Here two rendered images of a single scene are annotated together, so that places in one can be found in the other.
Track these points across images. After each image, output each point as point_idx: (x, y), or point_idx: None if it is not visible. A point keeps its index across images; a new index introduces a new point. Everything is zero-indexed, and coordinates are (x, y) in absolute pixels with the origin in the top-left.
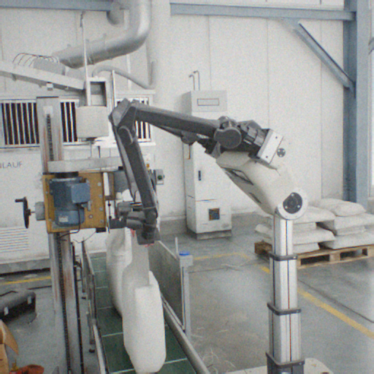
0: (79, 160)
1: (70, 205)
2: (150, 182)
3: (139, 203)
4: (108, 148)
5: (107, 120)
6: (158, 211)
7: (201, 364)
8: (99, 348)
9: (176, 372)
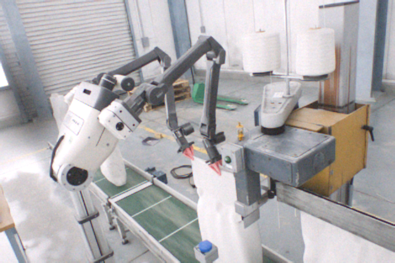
0: (263, 87)
1: None
2: (165, 103)
3: (204, 137)
4: (282, 92)
5: (244, 52)
6: (166, 124)
7: (175, 260)
8: (267, 249)
9: (195, 258)
